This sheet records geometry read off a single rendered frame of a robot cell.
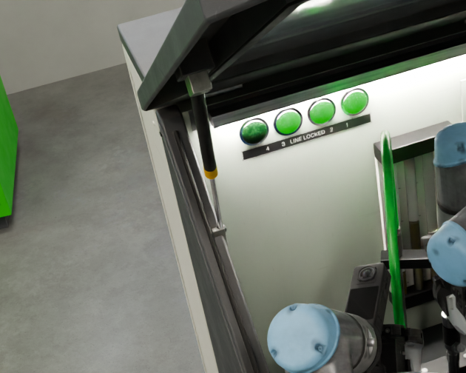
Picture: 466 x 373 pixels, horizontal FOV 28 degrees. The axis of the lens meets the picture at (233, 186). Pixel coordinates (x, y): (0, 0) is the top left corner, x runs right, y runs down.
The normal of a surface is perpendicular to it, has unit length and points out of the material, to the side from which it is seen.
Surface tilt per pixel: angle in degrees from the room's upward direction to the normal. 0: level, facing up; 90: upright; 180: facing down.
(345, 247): 90
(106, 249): 0
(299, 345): 45
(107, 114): 0
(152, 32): 0
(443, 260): 90
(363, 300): 19
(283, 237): 90
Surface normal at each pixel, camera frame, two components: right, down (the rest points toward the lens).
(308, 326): -0.51, -0.21
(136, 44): -0.17, -0.83
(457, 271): -0.70, 0.47
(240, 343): 0.07, -0.29
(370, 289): -0.47, -0.69
